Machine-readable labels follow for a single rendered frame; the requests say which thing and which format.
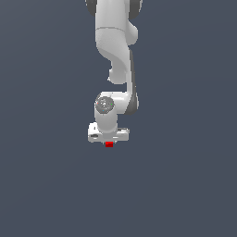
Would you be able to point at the red cube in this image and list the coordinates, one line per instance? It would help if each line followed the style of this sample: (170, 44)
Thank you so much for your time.
(109, 144)

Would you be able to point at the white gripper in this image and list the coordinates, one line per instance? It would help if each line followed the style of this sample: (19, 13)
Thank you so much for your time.
(108, 135)

